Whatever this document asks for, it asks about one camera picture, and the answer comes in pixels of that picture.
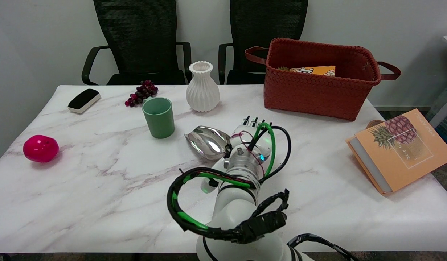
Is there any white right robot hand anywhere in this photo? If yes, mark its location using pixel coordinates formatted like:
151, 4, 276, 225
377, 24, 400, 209
229, 116, 275, 160

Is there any red woven basket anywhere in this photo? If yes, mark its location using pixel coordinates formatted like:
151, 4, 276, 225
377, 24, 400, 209
245, 38, 402, 121

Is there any orange snack box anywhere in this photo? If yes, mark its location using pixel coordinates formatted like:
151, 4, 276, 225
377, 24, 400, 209
276, 65, 336, 77

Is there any black and green cable bundle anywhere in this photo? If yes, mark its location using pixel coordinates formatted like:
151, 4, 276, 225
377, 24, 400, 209
167, 122, 292, 244

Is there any black mesh office chair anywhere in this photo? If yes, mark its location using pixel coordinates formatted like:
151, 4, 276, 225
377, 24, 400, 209
218, 0, 309, 85
81, 0, 192, 86

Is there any white side desk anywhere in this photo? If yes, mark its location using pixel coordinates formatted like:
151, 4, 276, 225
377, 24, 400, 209
428, 35, 447, 129

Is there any green cup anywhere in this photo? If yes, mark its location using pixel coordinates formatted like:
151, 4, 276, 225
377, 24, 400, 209
142, 97, 175, 139

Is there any white ribbed vase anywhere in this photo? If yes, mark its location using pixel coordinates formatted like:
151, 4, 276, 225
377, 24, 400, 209
186, 61, 220, 112

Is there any orange pineapple book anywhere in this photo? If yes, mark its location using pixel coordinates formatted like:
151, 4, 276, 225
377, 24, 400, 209
346, 109, 447, 195

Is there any black and white eraser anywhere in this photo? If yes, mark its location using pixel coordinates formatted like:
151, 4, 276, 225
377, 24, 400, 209
67, 88, 101, 114

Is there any magenta plastic ball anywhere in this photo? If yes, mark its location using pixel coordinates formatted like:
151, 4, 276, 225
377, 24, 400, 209
23, 135, 60, 163

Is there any dark red grape bunch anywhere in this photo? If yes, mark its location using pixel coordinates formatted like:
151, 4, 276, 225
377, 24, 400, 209
124, 80, 159, 107

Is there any stainless steel scoop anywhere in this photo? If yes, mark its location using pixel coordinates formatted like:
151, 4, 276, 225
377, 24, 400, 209
184, 125, 233, 161

